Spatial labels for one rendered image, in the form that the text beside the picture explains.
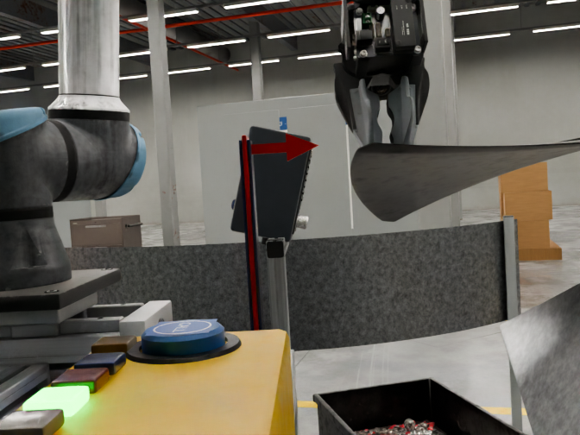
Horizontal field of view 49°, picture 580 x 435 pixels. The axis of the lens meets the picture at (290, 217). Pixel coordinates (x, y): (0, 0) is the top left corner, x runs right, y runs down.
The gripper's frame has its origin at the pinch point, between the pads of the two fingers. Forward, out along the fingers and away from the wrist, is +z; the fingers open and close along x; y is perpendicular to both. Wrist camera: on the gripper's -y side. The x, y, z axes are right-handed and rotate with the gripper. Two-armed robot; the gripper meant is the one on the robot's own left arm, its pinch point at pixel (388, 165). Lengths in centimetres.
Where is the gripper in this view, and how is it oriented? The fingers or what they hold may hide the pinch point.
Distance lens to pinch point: 61.2
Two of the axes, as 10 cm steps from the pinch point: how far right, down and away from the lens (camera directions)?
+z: 0.6, 9.7, -2.5
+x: 10.0, -0.7, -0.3
